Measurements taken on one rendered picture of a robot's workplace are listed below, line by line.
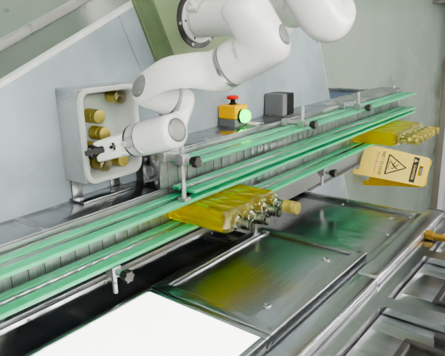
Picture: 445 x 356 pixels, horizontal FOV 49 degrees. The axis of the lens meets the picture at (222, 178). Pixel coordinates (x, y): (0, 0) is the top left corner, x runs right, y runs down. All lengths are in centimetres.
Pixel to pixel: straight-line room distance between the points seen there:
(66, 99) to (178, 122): 30
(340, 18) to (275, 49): 13
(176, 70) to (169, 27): 40
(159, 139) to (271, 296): 43
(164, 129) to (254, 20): 28
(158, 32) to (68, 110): 34
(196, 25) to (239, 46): 47
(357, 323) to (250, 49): 61
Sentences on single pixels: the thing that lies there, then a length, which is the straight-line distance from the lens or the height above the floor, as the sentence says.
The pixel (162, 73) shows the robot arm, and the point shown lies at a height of 109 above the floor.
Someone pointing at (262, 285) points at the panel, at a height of 119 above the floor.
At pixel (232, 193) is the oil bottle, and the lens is 134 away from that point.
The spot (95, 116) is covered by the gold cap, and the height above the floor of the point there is 81.
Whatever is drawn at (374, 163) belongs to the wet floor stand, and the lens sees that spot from 463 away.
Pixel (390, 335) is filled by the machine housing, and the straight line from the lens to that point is 114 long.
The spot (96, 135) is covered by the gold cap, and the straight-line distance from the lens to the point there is 124.
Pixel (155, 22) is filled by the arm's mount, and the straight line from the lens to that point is 136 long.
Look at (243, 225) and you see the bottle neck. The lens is 119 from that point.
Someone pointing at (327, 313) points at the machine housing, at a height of 137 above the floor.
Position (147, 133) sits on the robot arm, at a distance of 103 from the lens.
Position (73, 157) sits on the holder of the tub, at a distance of 122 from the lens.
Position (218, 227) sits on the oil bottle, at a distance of 122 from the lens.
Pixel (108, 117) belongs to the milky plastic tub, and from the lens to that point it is 130.
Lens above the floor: 178
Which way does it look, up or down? 37 degrees down
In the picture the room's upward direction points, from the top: 101 degrees clockwise
